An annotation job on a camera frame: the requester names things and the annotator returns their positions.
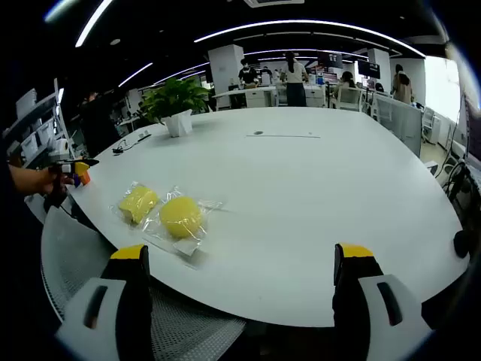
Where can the round yellow silicone block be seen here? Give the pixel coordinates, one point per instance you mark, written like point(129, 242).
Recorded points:
point(182, 217)

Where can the ceiling light strip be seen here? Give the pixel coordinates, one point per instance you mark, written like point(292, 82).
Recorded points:
point(308, 25)
point(92, 22)

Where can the white desk partition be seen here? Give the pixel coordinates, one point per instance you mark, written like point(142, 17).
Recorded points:
point(400, 122)

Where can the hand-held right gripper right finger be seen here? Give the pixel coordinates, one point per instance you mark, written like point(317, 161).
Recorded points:
point(360, 301)

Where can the white storage shelf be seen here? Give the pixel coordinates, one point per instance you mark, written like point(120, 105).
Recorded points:
point(35, 124)

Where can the hanging monitor screen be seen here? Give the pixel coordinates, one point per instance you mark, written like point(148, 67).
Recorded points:
point(369, 69)
point(330, 59)

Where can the white office chair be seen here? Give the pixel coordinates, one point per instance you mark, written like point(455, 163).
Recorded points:
point(351, 98)

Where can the grey mesh chair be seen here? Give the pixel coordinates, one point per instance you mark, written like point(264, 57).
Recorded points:
point(75, 248)

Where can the green leafy plant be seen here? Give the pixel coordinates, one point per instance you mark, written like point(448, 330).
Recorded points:
point(173, 97)

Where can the square yellow silicone block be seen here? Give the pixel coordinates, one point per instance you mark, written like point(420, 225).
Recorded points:
point(138, 203)

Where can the person's dark clothing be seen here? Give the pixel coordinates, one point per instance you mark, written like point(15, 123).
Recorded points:
point(20, 255)

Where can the black rounded object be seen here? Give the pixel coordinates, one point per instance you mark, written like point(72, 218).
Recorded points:
point(461, 243)

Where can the white plant pot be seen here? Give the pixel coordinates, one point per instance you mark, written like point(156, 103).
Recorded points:
point(178, 126)

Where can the small white adapter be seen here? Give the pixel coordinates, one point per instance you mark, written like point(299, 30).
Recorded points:
point(143, 132)

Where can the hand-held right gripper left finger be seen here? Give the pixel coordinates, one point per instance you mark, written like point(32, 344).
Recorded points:
point(112, 301)

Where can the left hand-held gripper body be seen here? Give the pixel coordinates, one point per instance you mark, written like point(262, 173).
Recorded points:
point(61, 154)

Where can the ceiling air vent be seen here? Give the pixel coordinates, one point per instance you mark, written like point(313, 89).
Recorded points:
point(274, 3)

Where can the person's left hand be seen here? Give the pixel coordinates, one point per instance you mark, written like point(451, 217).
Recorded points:
point(47, 181)

